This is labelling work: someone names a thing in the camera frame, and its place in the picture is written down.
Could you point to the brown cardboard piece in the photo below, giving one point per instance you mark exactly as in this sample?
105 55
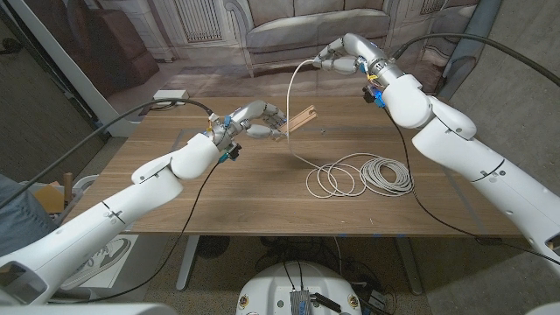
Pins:
50 199

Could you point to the brown wooden stick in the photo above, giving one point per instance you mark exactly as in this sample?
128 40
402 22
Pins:
67 188

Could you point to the grey table leg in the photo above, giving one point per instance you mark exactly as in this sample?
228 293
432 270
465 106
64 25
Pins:
409 267

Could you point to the white table leg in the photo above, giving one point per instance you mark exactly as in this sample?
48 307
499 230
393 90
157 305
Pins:
187 262

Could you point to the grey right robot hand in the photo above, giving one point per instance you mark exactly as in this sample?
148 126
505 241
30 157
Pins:
363 48

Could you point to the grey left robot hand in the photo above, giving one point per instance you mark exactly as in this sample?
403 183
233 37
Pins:
249 116

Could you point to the silver finned electronics box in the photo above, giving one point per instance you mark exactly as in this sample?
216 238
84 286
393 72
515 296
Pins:
300 303

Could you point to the sneaker printed white sheet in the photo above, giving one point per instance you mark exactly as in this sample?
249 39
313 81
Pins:
109 258

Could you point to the grey rolled backdrop tube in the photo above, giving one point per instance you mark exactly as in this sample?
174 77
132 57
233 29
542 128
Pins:
472 17

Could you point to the white slanted frame post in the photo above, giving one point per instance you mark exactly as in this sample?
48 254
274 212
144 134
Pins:
65 65

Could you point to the white power strip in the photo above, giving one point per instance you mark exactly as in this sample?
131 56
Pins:
170 94

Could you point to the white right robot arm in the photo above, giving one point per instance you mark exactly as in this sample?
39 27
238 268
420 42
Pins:
481 162

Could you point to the printed sofa backdrop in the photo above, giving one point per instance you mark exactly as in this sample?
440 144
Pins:
262 44

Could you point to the person in blue jeans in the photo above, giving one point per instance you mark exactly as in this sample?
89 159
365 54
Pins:
22 219

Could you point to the white robot head edge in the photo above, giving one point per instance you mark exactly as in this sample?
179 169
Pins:
87 310

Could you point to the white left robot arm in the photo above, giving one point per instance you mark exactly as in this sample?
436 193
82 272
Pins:
109 214

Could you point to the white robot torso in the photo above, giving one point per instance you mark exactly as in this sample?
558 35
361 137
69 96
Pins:
271 289

